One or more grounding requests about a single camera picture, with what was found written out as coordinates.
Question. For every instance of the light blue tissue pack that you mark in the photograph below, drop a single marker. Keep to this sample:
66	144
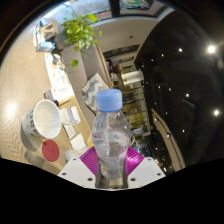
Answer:
45	46

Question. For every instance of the person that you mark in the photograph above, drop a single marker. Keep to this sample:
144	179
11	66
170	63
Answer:
116	68

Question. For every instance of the grey curved sofa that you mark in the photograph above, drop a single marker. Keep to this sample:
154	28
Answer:
78	73

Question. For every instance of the flat round red coaster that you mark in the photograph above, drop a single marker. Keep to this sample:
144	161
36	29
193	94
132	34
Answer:
50	150

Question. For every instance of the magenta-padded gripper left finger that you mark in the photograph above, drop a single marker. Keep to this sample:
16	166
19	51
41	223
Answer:
80	171

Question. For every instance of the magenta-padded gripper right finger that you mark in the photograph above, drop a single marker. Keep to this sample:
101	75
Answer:
143	171

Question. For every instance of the printed menu book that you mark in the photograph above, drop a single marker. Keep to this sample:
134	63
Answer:
60	80

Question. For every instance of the clear blue-capped water bottle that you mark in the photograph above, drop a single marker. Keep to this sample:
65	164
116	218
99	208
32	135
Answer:
110	140

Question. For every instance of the green potted plant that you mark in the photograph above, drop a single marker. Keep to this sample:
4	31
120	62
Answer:
80	33

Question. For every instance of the yellow square card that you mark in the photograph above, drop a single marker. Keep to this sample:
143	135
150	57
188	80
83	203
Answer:
90	142

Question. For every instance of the white printed mug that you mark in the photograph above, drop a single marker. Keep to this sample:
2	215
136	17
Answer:
45	120

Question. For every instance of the group of ceiling lights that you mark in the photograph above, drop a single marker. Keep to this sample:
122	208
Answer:
211	49

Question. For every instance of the grey white chevron cushion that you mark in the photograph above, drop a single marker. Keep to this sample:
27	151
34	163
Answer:
93	86

